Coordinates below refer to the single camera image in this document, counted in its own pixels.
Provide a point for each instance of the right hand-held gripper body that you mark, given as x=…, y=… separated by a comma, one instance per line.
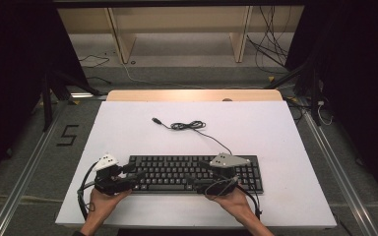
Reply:
x=228, y=160

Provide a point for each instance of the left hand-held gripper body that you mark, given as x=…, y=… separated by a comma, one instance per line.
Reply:
x=110, y=185

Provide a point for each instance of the black computer keyboard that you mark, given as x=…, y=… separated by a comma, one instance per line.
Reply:
x=174, y=173

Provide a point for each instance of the person's left hand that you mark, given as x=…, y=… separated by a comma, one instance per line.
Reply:
x=100, y=206

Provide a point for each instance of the person's right hand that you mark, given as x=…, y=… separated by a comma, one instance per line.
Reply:
x=236, y=205

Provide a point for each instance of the black metal stand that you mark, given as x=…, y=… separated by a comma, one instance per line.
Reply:
x=314, y=98
x=47, y=105

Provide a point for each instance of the light wooden shelf unit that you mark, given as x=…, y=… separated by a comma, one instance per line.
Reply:
x=177, y=19

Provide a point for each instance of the black curtain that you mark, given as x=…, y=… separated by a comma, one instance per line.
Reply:
x=361, y=65
x=10, y=65

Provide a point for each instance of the long aluminium floor rail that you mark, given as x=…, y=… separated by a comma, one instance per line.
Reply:
x=341, y=177
x=23, y=183

